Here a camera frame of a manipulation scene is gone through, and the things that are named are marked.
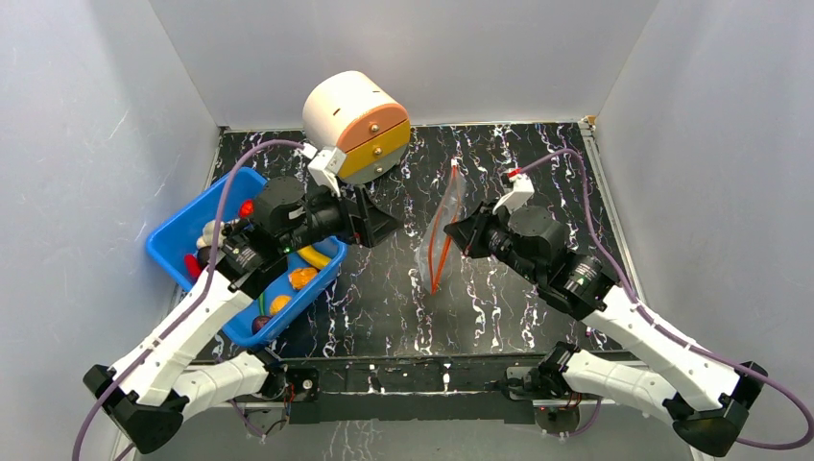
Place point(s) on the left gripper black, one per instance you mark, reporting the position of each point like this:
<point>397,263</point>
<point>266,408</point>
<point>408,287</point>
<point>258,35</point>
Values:
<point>368,225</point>

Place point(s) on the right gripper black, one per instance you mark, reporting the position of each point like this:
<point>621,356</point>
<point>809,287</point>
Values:
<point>479,230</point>

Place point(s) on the clear zip top bag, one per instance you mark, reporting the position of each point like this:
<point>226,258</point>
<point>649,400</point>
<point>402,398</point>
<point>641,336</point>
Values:
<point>435,246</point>

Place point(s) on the orange tangerine toy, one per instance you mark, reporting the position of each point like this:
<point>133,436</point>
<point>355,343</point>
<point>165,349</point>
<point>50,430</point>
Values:
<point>301,277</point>

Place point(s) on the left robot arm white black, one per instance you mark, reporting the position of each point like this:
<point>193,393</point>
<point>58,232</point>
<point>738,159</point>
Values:
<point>150,393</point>

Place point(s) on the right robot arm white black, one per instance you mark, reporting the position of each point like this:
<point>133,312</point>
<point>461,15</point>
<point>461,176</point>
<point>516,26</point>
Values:
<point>706,403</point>

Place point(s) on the crumpled orange food toy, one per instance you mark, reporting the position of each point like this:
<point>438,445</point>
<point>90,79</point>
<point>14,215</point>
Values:
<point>278,304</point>

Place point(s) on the yellow banana toy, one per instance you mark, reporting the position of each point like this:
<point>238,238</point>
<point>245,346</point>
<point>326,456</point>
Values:
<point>314,258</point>

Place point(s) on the round white drawer cabinet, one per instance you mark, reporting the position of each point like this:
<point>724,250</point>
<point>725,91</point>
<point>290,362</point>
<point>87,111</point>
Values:
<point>351,112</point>

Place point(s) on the red orange pepper toy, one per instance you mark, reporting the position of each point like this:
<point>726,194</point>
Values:
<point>246,209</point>

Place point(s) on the purple mangosteen toy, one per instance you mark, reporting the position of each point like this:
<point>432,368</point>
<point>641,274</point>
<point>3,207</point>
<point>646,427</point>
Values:
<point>259,322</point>

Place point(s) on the white garlic toy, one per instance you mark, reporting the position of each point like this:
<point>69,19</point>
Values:
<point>211,234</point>

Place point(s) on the dark purple plum toy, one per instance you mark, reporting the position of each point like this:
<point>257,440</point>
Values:
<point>206,255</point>

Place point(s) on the red chili toy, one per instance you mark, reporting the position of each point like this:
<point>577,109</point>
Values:
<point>192,267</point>

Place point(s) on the blue plastic bin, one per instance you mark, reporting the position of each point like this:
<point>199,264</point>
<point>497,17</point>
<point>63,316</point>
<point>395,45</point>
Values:
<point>176,238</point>

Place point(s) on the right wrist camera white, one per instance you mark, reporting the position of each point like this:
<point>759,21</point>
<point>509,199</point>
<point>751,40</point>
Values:
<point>518,189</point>

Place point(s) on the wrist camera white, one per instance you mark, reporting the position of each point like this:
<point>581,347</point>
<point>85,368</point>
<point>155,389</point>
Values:
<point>518,189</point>
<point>324,168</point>

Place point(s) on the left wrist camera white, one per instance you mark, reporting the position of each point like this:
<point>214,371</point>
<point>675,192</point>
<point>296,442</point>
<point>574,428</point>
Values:
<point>324,168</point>

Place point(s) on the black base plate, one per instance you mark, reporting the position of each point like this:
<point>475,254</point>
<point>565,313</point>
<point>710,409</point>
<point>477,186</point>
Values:
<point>469,387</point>

